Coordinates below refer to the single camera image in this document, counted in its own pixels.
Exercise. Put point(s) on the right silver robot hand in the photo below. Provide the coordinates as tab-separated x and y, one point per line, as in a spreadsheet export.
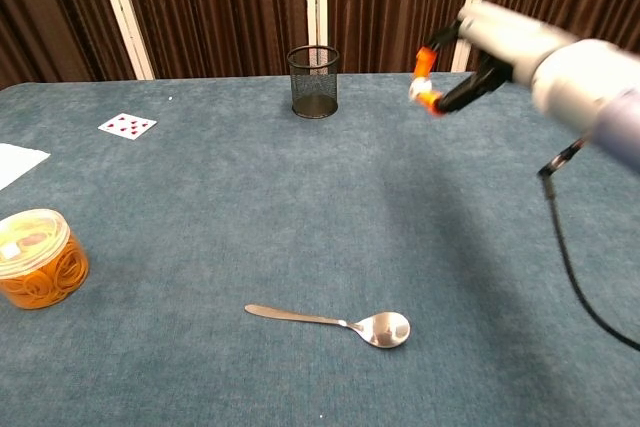
505	34

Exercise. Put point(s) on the white paper sheet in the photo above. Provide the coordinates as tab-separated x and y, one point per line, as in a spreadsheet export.
17	162

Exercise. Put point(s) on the clear jar of rubber bands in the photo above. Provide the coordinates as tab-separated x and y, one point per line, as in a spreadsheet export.
37	262

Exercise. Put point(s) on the metal spoon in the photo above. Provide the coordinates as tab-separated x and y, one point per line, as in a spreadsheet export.
387	329

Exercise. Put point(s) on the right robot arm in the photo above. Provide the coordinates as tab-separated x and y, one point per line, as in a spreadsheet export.
600	92

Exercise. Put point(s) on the black mesh pen cup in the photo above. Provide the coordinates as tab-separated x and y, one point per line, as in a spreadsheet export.
314	82

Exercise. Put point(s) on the white die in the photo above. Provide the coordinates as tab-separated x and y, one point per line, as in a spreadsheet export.
419	87

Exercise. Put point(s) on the red diamonds playing card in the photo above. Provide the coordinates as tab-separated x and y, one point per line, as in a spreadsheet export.
127	126

